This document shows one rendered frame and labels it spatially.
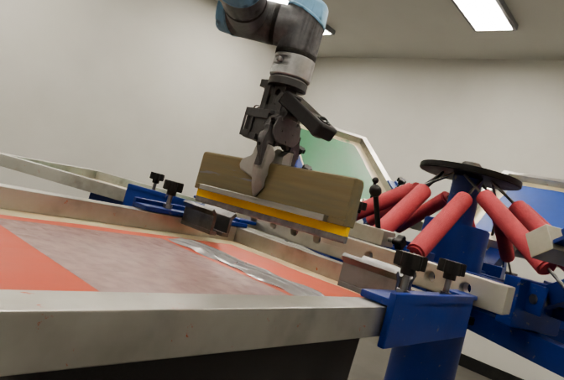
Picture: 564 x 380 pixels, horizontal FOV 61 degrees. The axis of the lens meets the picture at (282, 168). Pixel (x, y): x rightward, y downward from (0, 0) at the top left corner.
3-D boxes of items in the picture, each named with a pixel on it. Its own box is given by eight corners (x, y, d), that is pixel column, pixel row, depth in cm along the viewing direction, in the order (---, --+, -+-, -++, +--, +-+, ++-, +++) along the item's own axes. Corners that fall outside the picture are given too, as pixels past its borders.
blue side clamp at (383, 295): (383, 350, 59) (397, 294, 60) (349, 334, 62) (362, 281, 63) (465, 337, 82) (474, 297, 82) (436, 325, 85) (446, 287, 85)
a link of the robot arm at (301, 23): (287, 4, 92) (330, 15, 91) (271, 59, 91) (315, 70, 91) (285, -14, 84) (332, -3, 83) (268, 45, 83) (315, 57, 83)
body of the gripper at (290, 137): (263, 148, 92) (280, 87, 93) (298, 154, 87) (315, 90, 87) (237, 137, 86) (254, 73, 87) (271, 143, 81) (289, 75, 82)
